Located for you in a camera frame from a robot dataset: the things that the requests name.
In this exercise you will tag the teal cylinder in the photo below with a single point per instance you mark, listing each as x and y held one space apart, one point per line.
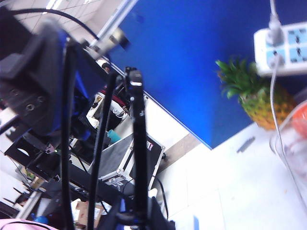
114 136

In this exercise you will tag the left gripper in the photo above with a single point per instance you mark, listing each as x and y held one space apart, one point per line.
31 79

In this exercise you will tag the small grey flat strip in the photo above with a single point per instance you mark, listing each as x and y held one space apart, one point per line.
245 144

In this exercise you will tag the black framed glasses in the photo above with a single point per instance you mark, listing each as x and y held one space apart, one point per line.
139 143

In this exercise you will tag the brown cardboard box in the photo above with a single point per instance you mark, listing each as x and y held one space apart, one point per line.
81 210

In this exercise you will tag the silver partition end post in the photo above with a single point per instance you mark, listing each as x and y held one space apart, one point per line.
115 16

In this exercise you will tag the pink fabric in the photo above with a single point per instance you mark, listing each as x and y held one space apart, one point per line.
24 224

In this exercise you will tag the white red bag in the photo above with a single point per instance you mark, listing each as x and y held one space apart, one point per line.
112 107

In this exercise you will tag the pineapple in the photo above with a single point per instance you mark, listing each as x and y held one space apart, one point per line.
259 105

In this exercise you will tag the aluminium black flight case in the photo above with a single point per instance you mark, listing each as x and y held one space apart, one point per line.
115 158

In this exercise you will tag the white blue power strip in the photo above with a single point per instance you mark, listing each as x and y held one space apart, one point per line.
287 48

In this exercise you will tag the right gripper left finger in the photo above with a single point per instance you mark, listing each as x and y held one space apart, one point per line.
122 218

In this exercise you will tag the red tomato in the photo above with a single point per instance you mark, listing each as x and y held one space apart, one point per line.
301 119

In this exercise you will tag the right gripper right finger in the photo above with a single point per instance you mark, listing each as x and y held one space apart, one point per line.
158 218

